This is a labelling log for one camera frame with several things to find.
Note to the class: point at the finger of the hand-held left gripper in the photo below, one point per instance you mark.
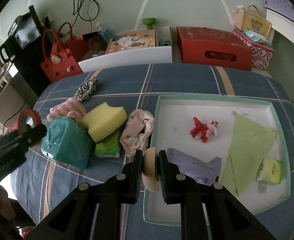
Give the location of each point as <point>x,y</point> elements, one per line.
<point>34,133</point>

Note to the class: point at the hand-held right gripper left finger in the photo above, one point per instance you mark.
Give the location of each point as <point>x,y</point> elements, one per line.
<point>138,170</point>

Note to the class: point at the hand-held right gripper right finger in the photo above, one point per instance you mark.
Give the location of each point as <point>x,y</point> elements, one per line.
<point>163,170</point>

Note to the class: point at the purple cloth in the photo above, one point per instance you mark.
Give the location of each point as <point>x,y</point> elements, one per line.
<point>194,165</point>

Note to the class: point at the pink cloth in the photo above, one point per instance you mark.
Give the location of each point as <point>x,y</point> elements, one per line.
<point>134,135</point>

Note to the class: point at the pink striped fuzzy sock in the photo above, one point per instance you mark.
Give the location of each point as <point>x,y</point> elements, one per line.
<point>61,110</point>

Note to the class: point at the red starfish toy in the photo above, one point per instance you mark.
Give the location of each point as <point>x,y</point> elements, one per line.
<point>199,130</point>

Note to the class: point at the yellow sponge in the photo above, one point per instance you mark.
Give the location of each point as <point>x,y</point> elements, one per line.
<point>104,120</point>

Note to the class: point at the mint shallow cardboard box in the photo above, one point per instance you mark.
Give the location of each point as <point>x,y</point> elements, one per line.
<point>187,110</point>

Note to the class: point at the leopard print scrunchie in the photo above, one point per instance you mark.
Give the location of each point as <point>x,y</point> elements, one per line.
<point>86,90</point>

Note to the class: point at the light green cloth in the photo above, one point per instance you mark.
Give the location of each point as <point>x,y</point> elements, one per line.
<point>244,150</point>

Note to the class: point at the green tissue pack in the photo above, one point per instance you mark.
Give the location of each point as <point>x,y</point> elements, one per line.
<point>270,171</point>
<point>108,147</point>

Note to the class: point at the person's left hand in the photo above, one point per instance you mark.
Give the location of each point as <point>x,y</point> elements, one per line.
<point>6,203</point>

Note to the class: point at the teal wipes pack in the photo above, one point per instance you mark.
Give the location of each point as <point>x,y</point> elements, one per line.
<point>66,142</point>

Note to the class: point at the light wooden cabinet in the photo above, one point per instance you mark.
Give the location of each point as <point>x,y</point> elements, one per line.
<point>6,102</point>

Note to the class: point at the black cabinet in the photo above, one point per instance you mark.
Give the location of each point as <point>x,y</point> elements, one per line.
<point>29,77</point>

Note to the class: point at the red felt tote bag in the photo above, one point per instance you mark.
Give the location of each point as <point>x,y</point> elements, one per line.
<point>59,66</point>

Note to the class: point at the dark red tote bag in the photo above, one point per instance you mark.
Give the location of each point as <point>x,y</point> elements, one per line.
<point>76,43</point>

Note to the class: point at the black glossy appliance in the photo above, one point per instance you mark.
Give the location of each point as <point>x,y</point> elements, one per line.
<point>24,32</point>

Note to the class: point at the white board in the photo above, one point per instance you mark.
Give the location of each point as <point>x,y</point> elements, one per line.
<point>124,58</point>

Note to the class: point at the small teal box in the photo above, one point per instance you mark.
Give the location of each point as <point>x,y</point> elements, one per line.
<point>103,33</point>

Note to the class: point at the orange puzzle box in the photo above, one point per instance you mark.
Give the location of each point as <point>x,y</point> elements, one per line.
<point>132,40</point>

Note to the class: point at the red cardboard box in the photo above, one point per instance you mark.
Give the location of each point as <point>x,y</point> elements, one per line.
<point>202,45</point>

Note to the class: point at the green dumbbell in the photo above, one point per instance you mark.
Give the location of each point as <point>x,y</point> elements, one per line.
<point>149,22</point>

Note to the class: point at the red white patterned box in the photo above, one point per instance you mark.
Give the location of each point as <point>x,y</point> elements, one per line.
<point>260,55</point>

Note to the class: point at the light blue wipes pack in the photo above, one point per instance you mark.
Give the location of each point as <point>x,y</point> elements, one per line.
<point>255,36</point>

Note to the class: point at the yellow toy case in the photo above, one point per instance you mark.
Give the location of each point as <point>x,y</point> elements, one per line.
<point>252,22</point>

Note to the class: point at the white shelf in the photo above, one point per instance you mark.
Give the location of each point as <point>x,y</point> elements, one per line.
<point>287,22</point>

